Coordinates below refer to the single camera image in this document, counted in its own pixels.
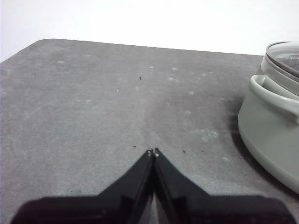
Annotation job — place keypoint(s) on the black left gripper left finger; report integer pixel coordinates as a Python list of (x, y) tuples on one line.
[(121, 205)]

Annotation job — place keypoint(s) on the glass lid with green knob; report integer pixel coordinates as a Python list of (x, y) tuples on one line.
[(286, 52)]

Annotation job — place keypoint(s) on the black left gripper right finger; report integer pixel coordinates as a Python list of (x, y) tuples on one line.
[(187, 205)]

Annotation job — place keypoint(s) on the pale green electric steamer pot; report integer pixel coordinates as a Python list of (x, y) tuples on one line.
[(261, 130)]

